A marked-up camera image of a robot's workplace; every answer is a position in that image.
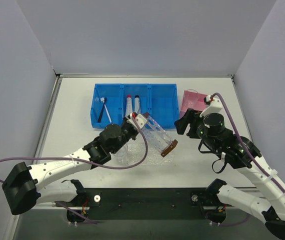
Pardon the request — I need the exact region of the clear plastic cup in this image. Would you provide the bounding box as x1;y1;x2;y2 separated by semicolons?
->
113;144;129;164
183;89;200;110

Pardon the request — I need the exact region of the clear holder with brown ends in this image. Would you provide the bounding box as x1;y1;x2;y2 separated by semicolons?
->
142;112;178;158

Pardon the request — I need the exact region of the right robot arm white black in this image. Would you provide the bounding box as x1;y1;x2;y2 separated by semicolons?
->
174;108;285;240

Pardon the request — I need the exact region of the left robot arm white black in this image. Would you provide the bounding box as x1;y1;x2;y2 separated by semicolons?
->
2;114;147;215

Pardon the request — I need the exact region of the black toothbrush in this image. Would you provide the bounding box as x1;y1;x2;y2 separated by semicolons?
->
97;101;105;123

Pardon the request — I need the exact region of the clear textured oval tray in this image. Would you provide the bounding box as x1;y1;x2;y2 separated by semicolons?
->
117;143;175;167

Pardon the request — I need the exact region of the red-capped toothpaste tube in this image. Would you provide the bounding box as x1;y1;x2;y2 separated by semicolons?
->
125;94;133;117

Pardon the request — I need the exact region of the white toothbrush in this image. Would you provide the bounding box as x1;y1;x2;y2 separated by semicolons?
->
100;97;112;123

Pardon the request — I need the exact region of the pink plastic box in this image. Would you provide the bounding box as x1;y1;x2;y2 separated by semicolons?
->
179;89;207;118

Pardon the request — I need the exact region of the blue three-compartment bin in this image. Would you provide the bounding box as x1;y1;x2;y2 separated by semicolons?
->
90;83;179;129

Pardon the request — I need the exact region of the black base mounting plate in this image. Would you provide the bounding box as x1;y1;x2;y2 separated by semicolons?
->
66;187;225;223

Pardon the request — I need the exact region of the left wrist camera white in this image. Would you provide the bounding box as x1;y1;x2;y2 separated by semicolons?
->
127;112;148;132

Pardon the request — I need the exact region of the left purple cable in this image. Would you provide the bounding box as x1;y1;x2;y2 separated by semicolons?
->
0;114;150;225

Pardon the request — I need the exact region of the purple cable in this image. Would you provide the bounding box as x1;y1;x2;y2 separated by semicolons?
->
0;114;150;225
204;92;285;227

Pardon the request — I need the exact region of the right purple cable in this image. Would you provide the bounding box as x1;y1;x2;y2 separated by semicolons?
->
204;92;285;227

